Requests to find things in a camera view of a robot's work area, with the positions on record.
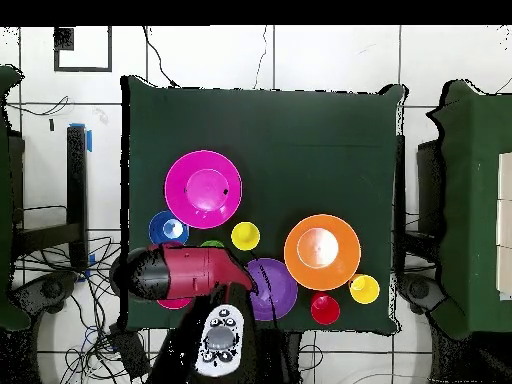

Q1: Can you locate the black floor cable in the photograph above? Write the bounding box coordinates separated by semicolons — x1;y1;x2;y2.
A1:
142;26;180;88

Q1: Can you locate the black equipment stand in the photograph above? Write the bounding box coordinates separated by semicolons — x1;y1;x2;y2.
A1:
255;329;302;384

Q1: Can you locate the black office chair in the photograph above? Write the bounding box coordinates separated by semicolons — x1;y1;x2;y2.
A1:
395;271;447;317
9;270;78;321

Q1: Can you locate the tangle of black cables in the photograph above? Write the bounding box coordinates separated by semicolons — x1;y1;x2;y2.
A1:
15;235;161;384

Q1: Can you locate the green cloth side table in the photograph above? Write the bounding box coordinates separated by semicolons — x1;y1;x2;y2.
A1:
426;78;512;341
0;64;32;332

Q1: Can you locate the red cup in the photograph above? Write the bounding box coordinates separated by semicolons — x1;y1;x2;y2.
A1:
310;291;342;326

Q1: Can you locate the blue bowl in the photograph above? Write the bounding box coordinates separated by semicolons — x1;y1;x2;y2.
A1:
148;210;190;246

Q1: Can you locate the black upright stand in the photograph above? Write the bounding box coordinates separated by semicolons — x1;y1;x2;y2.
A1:
10;124;90;271

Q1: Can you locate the small crimson bowl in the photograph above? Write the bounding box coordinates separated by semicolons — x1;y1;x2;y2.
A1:
156;297;194;311

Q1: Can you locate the yellow cup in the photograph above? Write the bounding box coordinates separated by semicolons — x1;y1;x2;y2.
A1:
348;273;381;306
230;221;261;252

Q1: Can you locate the large pink bowl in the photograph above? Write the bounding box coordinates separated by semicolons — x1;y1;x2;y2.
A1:
164;149;244;230

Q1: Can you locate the large orange bowl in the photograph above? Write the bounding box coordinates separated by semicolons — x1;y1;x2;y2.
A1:
283;213;362;292

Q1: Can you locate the black square floor frame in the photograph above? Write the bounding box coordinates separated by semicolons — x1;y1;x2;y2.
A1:
53;26;114;74

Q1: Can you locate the dark green table cloth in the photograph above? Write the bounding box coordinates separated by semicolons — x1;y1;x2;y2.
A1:
120;74;409;335

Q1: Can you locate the black power adapter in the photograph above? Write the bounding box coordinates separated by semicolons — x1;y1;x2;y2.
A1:
108;322;152;380

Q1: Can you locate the purple bowl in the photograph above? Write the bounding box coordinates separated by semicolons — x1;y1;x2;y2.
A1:
245;257;300;322

